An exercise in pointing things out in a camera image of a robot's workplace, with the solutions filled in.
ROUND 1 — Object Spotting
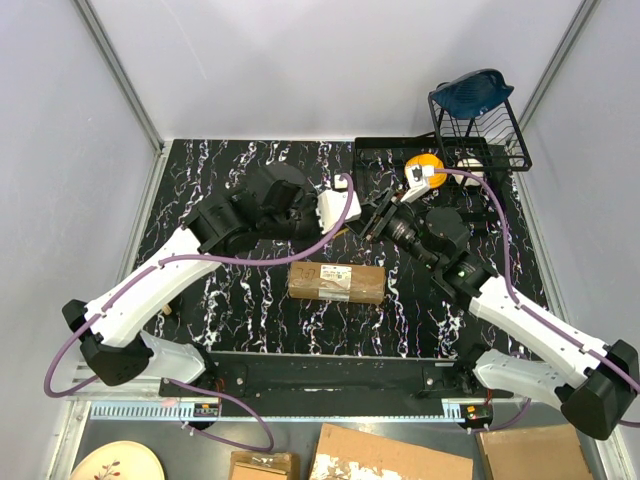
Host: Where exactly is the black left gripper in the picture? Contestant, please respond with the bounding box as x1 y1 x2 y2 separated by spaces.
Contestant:
262 190 343 257

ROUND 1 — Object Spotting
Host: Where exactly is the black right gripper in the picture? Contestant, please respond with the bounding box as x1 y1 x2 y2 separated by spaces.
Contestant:
347 187 440 270

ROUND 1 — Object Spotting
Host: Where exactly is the brown cardboard express box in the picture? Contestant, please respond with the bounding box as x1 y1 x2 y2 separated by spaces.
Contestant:
288 261 386 305

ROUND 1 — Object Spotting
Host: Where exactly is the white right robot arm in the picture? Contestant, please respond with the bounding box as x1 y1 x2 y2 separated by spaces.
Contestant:
359 193 639 440

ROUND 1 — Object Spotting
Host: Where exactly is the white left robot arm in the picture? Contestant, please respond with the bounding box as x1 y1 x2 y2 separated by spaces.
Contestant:
63 187 321 396

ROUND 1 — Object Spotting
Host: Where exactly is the small cardboard box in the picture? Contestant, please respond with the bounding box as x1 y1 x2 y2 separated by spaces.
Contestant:
229 451 300 480

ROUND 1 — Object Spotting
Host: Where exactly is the cardboard box at corner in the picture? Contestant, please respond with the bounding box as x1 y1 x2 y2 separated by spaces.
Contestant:
476 425 594 480

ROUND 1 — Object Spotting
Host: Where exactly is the yellow plastic cup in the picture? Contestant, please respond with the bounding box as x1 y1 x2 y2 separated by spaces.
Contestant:
404 153 444 180

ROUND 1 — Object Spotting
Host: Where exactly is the black drain tray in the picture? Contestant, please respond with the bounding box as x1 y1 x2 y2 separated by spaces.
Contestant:
352 133 508 229

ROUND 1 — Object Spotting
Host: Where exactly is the white small cup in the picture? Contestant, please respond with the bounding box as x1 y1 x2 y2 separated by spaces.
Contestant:
454 157 486 188

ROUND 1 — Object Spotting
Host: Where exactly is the blue bowl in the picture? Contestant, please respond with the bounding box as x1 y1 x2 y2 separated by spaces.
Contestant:
438 69 514 119

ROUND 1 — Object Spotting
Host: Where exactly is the flat cardboard sheet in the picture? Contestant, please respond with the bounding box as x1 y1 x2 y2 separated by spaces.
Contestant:
309 424 473 480

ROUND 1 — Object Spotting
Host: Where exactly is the patterned ceramic plate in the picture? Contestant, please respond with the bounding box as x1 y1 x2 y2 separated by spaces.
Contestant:
70 441 165 480

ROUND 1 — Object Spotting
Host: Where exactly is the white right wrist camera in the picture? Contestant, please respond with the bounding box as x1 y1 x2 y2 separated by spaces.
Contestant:
404 164 447 190

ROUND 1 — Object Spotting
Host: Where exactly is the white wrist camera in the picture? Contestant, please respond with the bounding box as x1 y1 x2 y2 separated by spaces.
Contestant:
316 190 361 234
404 164 447 190

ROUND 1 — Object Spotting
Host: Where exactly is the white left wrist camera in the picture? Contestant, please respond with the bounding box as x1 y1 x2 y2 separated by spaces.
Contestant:
316 190 361 234

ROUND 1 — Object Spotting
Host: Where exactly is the black wire dish rack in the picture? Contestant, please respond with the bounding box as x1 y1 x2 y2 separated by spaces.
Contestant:
428 92 533 177

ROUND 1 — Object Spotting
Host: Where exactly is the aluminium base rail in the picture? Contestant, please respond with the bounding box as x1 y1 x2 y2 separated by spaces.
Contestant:
72 353 500 423

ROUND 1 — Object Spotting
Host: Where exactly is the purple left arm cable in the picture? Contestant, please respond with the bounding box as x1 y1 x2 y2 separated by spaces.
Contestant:
42 173 359 453

